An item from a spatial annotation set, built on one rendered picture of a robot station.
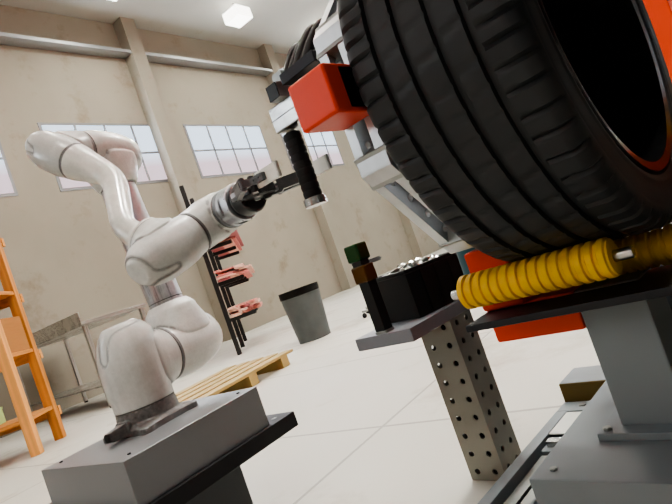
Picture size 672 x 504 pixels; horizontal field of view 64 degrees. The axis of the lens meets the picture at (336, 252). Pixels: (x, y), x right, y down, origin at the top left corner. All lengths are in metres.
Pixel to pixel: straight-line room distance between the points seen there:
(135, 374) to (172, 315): 0.22
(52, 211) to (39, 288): 1.27
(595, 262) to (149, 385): 1.07
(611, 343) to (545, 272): 0.18
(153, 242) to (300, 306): 4.37
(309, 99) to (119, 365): 0.91
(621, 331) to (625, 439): 0.17
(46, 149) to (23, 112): 8.56
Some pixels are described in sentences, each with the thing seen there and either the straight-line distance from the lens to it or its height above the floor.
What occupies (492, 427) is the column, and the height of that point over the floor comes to 0.13.
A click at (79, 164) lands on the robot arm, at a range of 1.54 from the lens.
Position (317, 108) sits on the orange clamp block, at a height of 0.83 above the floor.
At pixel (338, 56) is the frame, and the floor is 0.92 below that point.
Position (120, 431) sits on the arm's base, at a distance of 1.47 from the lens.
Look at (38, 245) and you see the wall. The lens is 9.34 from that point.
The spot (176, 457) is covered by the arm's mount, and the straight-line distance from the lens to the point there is 1.30.
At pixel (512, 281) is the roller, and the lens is 0.87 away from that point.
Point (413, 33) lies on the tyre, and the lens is 0.70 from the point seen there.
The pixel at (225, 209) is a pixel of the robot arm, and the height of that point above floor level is 0.82.
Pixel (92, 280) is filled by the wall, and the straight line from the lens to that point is 9.51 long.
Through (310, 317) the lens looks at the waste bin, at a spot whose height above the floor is 0.23.
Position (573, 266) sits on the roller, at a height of 0.51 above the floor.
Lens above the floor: 0.63
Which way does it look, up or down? 1 degrees up
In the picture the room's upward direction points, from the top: 20 degrees counter-clockwise
